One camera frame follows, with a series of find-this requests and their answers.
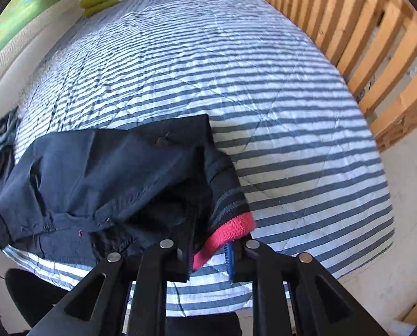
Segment black pants with pink waistband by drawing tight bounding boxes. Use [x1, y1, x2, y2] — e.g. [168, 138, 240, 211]
[0, 115, 256, 269]

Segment blue white striped quilt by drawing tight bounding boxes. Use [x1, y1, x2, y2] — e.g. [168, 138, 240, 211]
[1, 0, 396, 319]

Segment wooden slatted bed rail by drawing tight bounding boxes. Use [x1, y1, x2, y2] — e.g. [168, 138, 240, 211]
[265, 0, 417, 152]

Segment landscape painting wall scroll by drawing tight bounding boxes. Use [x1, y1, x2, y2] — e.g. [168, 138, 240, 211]
[0, 0, 78, 80]

